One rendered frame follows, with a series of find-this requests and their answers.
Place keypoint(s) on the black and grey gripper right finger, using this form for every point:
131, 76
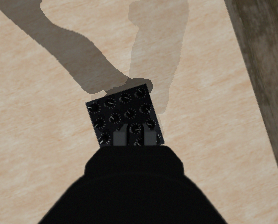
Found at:
148, 136

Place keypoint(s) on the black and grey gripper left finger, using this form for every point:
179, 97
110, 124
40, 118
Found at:
121, 137

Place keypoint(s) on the black knob box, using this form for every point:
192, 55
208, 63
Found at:
132, 106

